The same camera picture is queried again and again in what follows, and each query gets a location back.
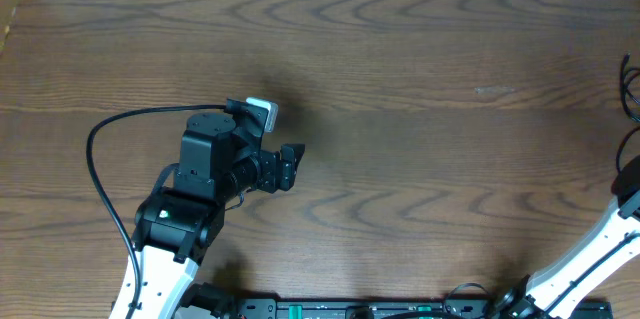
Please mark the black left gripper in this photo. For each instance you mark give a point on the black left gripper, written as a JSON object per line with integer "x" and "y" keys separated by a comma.
{"x": 270, "y": 172}

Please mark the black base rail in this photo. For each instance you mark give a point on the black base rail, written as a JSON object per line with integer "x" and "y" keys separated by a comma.
{"x": 208, "y": 301}

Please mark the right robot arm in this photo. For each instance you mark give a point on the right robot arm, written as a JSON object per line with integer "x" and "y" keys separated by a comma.
{"x": 556, "y": 290}

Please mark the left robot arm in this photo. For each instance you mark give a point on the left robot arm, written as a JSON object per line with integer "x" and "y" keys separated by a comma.
{"x": 220, "y": 159}

